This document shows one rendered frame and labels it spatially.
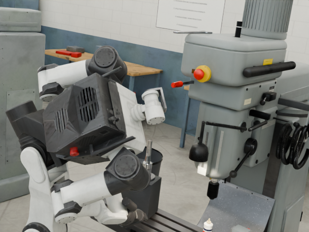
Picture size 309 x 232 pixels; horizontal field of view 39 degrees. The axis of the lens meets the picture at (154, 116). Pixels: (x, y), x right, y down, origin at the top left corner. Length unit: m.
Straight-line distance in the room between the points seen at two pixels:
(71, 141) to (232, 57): 0.62
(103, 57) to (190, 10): 5.28
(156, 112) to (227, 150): 0.38
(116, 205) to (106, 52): 0.59
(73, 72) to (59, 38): 7.12
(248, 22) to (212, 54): 0.40
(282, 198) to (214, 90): 0.79
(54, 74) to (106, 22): 6.21
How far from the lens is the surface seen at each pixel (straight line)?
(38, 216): 1.84
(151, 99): 1.54
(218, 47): 1.55
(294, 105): 1.99
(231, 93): 1.64
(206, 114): 1.75
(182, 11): 6.91
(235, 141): 1.74
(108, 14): 7.86
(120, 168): 1.43
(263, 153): 1.99
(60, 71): 1.70
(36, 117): 1.71
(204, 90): 1.70
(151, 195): 2.10
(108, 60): 1.60
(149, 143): 2.06
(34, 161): 1.71
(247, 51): 1.56
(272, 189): 2.21
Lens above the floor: 2.01
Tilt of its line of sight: 15 degrees down
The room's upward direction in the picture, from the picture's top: 7 degrees clockwise
